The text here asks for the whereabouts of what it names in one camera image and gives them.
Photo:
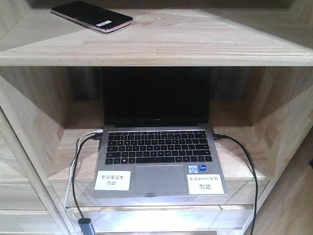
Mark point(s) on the grey laptop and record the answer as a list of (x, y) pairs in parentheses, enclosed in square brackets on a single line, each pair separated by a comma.
[(157, 138)]

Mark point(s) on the black foldable smartphone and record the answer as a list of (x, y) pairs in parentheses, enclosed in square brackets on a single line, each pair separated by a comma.
[(92, 16)]

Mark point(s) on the wooden desk shelf unit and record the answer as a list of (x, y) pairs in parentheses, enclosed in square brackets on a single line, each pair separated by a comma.
[(51, 108)]

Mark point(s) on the grey usb hub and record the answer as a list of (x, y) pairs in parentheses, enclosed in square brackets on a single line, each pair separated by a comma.
[(86, 226)]

